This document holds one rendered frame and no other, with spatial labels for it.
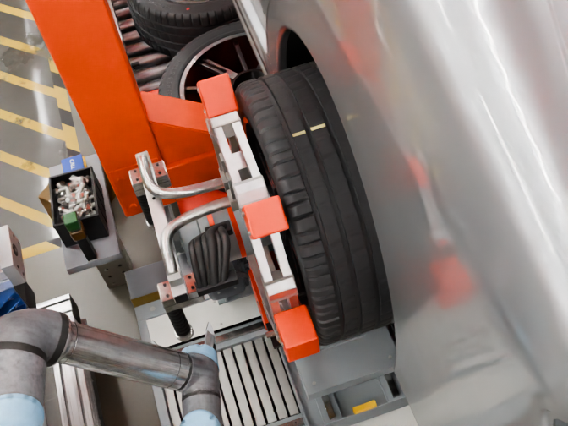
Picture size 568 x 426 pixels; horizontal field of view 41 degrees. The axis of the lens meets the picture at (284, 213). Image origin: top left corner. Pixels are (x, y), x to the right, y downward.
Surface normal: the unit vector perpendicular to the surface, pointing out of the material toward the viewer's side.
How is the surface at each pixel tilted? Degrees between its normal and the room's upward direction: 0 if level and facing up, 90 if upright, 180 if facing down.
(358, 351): 0
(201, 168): 90
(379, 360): 0
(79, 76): 90
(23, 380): 47
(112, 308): 0
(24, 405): 54
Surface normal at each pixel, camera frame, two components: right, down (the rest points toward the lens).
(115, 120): 0.30, 0.75
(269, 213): 0.09, -0.04
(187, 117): 0.48, -0.65
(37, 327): 0.75, -0.52
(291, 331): -0.10, -0.59
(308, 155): 0.00, -0.30
